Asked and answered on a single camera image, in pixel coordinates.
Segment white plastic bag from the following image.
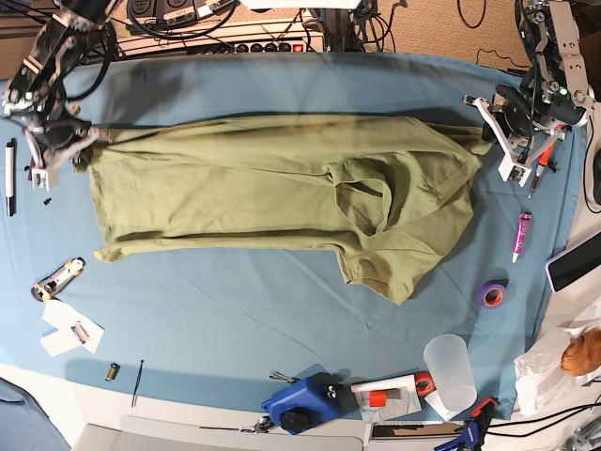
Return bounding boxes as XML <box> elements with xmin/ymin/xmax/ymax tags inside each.
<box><xmin>515</xmin><ymin>319</ymin><xmax>600</xmax><ymax>417</ymax></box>

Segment orange screwdriver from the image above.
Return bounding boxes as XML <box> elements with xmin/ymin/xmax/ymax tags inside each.
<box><xmin>528</xmin><ymin>145</ymin><xmax>553</xmax><ymax>198</ymax></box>

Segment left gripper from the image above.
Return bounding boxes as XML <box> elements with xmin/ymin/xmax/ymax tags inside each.
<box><xmin>462</xmin><ymin>85</ymin><xmax>590</xmax><ymax>186</ymax></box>

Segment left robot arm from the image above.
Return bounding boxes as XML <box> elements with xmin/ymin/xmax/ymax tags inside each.
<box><xmin>463</xmin><ymin>1</ymin><xmax>595</xmax><ymax>186</ymax></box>

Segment purple glue tube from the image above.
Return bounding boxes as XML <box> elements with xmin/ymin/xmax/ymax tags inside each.
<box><xmin>512</xmin><ymin>212</ymin><xmax>532</xmax><ymax>263</ymax></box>

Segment orange grey utility knife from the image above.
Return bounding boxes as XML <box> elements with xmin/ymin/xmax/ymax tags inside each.
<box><xmin>31</xmin><ymin>257</ymin><xmax>85</xmax><ymax>302</ymax></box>

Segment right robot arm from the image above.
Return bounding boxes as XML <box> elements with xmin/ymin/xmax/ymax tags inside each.
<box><xmin>2</xmin><ymin>1</ymin><xmax>120</xmax><ymax>191</ymax></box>

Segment smartphone in lilac case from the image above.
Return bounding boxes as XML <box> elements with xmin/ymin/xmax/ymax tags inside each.
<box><xmin>546</xmin><ymin>241</ymin><xmax>600</xmax><ymax>292</ymax></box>

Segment blue black clamp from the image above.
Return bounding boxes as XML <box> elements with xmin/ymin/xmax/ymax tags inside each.
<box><xmin>434</xmin><ymin>397</ymin><xmax>498</xmax><ymax>451</ymax></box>

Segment translucent plastic cup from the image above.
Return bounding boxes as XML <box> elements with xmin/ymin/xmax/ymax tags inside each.
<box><xmin>424</xmin><ymin>334</ymin><xmax>477</xmax><ymax>412</ymax></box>

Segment blue plastic device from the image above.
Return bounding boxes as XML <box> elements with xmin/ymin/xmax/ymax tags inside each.
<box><xmin>260</xmin><ymin>371</ymin><xmax>343</xmax><ymax>435</ymax></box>

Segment red tape roll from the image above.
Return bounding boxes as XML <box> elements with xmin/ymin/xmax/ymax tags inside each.
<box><xmin>414</xmin><ymin>371</ymin><xmax>436</xmax><ymax>397</ymax></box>

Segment white marker pen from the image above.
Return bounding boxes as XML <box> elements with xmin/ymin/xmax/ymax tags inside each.
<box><xmin>5</xmin><ymin>138</ymin><xmax>17</xmax><ymax>217</ymax></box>

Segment purple tape roll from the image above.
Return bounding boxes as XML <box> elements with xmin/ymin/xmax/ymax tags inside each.
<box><xmin>477</xmin><ymin>279</ymin><xmax>508</xmax><ymax>310</ymax></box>

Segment olive green t-shirt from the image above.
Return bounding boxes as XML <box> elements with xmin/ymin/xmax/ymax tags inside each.
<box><xmin>87</xmin><ymin>115</ymin><xmax>489</xmax><ymax>304</ymax></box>

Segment brown round object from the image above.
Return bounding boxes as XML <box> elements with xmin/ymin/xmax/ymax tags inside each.
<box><xmin>561</xmin><ymin>329</ymin><xmax>600</xmax><ymax>376</ymax></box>

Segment white power strip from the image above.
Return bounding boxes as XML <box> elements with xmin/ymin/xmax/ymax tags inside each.
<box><xmin>117</xmin><ymin>18</ymin><xmax>325</xmax><ymax>58</ymax></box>

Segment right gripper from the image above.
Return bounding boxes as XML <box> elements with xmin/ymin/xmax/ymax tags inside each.
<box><xmin>24</xmin><ymin>115</ymin><xmax>112</xmax><ymax>191</ymax></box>

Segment small green battery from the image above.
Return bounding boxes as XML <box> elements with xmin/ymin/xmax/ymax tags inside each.
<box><xmin>105</xmin><ymin>363</ymin><xmax>120</xmax><ymax>381</ymax></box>

